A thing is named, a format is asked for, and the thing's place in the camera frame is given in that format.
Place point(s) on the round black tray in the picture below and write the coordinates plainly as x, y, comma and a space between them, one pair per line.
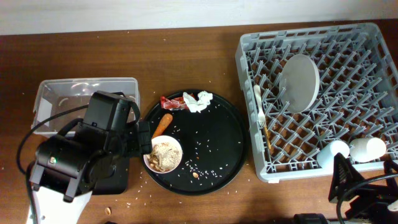
214, 144

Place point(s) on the grey plate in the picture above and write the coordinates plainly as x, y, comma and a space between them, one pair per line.
300, 82

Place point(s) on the white paper cup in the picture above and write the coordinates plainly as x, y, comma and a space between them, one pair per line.
367, 149

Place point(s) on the light blue cup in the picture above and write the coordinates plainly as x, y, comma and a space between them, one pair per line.
325, 157

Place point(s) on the orange carrot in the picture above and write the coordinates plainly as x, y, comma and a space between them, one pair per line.
163, 125

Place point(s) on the black plastic bin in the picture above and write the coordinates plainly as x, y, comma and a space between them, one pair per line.
116, 181

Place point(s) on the white plastic fork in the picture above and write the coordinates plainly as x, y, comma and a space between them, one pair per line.
261, 115

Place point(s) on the pink bowl of food scraps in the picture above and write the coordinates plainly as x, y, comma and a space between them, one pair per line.
166, 155

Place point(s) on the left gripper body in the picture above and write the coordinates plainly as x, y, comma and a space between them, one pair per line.
135, 149

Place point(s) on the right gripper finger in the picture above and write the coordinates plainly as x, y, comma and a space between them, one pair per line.
345, 176
390, 167

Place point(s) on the white napkin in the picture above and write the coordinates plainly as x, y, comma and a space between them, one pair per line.
197, 105

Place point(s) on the clear plastic bin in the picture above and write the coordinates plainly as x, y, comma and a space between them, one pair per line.
56, 96

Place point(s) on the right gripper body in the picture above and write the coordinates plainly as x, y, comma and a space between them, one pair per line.
373, 209

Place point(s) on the nut shell on table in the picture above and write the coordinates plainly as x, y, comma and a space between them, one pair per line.
107, 211

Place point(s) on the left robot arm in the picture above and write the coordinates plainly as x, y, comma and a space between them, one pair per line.
69, 165

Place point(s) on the wooden chopstick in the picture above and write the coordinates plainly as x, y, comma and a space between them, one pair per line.
267, 136

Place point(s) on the grey dishwasher rack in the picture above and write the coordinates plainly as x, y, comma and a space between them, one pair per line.
357, 97

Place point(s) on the red snack wrapper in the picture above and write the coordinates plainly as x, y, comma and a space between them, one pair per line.
177, 103

